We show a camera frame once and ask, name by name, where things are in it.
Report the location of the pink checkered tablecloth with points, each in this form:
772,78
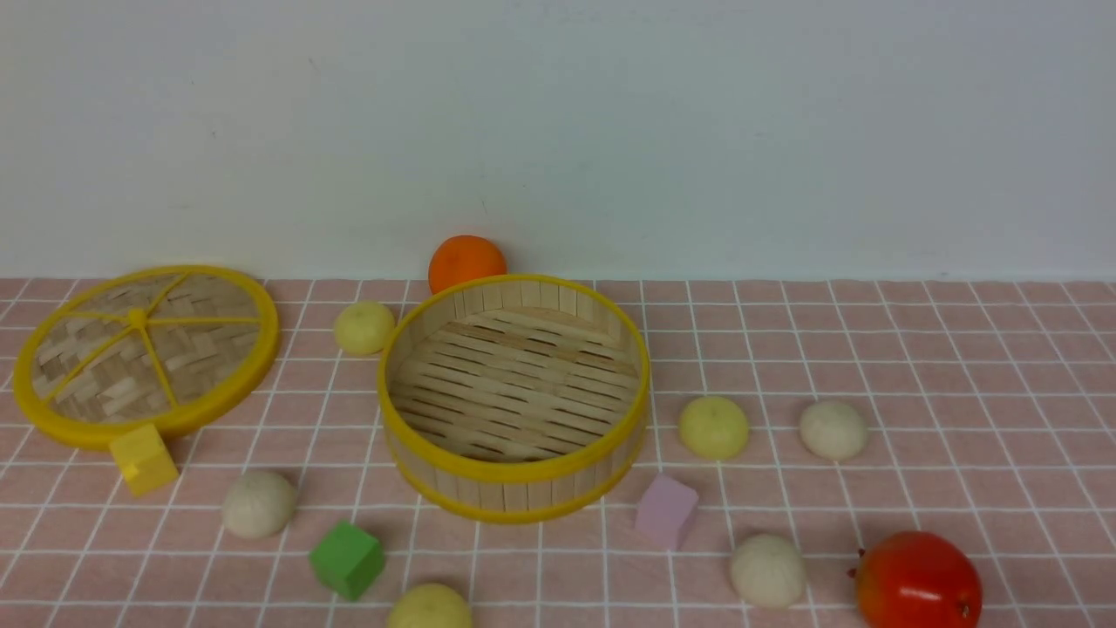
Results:
990,414

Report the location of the yellow bun front edge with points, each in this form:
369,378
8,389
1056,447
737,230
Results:
430,605

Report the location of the orange fruit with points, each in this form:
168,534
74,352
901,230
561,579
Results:
461,259

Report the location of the white bun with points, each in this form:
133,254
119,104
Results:
258,504
833,430
768,570

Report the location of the green cube block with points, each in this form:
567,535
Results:
348,560

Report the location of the yellow bun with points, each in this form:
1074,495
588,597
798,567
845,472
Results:
714,428
363,328

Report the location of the yellow bamboo steamer basket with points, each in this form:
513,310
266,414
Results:
516,398

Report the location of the yellow cube block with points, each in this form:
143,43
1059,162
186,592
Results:
144,460

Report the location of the pink cube block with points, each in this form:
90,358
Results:
666,512

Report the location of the yellow woven steamer lid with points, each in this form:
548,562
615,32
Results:
175,347

